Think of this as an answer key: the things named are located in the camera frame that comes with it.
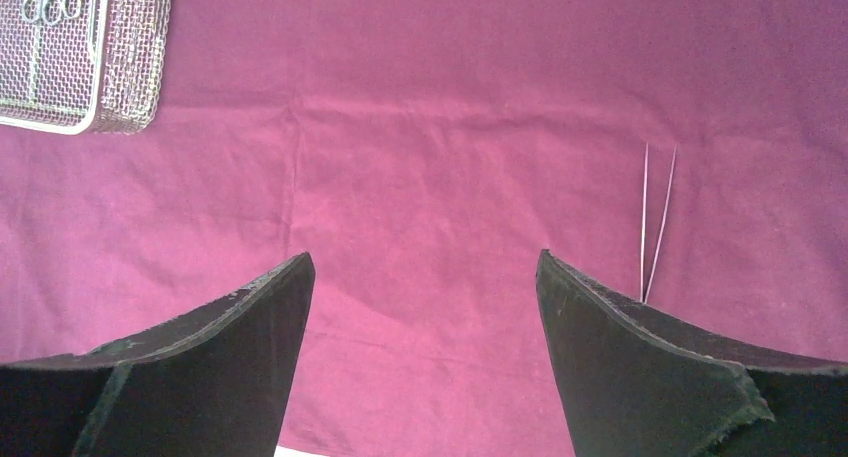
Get steel surgical scissors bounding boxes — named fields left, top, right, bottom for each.
left=19, top=0, right=98, bottom=26

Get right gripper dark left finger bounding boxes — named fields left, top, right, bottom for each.
left=1, top=253, right=315, bottom=456

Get metal mesh instrument tray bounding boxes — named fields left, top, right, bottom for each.
left=1, top=0, right=172, bottom=135

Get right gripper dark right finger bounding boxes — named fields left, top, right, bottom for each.
left=536, top=251, right=847, bottom=457

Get steel surgical tweezers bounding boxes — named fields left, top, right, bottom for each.
left=639, top=143, right=678, bottom=305

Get magenta surgical wrap cloth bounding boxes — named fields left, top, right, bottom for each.
left=1, top=0, right=847, bottom=456

